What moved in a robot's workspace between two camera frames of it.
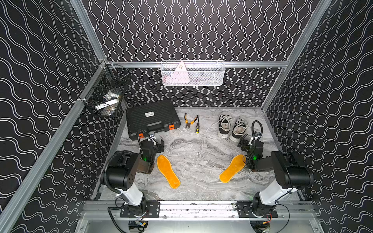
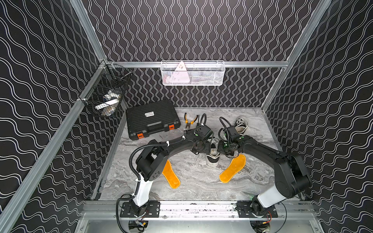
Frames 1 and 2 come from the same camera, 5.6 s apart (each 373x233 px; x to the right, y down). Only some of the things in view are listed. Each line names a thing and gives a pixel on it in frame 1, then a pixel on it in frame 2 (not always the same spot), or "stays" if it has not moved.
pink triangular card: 180,75 stays
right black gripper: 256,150 to 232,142
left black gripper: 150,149 to 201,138
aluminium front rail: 197,210 stays
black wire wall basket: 103,93 stays
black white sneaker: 240,126 stays
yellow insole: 237,163 stays
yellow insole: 164,165 stays
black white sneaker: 225,120 to 212,158
